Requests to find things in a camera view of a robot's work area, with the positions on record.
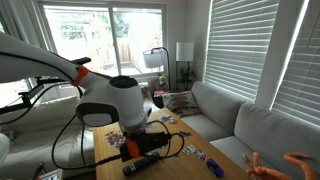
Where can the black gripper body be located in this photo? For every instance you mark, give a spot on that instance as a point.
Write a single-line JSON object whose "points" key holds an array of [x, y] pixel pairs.
{"points": [[139, 145]]}

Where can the black remote control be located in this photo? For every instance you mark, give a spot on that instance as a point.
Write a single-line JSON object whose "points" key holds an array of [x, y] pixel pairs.
{"points": [[140, 164]]}

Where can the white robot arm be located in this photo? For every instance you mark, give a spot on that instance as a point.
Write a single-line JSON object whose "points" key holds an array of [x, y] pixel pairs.
{"points": [[102, 100]]}

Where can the large colourful sticker card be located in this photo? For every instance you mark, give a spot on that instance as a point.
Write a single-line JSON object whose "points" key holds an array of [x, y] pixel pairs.
{"points": [[115, 139]]}

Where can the top sticker card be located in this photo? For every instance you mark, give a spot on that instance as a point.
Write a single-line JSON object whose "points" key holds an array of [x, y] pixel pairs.
{"points": [[166, 118]]}

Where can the dark sticker card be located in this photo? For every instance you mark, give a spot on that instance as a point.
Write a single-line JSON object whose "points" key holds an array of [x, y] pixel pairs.
{"points": [[185, 134]]}

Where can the small sticker card pair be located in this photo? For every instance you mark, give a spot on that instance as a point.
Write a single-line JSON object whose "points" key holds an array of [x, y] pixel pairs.
{"points": [[190, 149]]}

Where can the wooden coffee table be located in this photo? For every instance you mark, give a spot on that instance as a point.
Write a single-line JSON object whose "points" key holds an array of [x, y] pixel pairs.
{"points": [[180, 167]]}

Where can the brown patterned cushion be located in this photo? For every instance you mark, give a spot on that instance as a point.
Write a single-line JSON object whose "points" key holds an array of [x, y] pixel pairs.
{"points": [[182, 103]]}

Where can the stuffed toy on side table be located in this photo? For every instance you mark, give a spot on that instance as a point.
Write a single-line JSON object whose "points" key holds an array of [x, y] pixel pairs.
{"points": [[161, 83]]}

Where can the blue toy car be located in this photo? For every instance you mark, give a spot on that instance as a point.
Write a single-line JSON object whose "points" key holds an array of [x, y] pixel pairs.
{"points": [[215, 168]]}

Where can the potted plant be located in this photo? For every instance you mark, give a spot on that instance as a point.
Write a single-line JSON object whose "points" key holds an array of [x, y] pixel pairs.
{"points": [[185, 76]]}

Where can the arc floor lamp white shade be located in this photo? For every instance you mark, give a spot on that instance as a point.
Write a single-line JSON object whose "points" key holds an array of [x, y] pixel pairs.
{"points": [[156, 57]]}

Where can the white couch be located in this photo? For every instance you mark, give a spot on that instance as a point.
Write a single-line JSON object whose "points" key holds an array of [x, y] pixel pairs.
{"points": [[35, 133]]}

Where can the grey sectional sofa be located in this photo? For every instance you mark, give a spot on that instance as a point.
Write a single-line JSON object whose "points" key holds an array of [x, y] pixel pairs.
{"points": [[239, 129]]}

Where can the standing lamp white shade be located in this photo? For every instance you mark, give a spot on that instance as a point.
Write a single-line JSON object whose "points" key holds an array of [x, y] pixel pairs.
{"points": [[185, 52]]}

